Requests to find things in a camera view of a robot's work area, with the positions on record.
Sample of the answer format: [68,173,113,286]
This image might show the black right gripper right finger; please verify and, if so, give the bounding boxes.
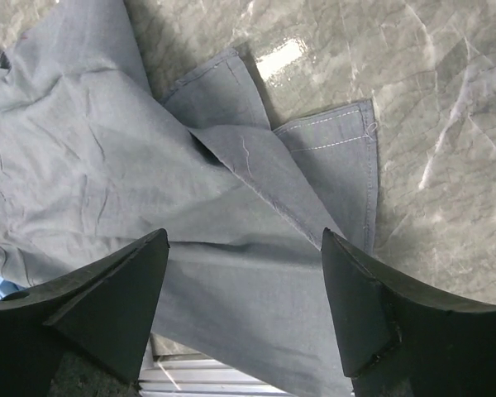
[322,230,496,396]

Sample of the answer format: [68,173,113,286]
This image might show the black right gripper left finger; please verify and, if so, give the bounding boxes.
[0,229,169,396]

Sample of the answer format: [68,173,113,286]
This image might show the grey long sleeve shirt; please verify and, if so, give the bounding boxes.
[0,1,378,396]

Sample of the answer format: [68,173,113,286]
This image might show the aluminium frame rail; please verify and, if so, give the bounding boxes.
[138,333,288,397]

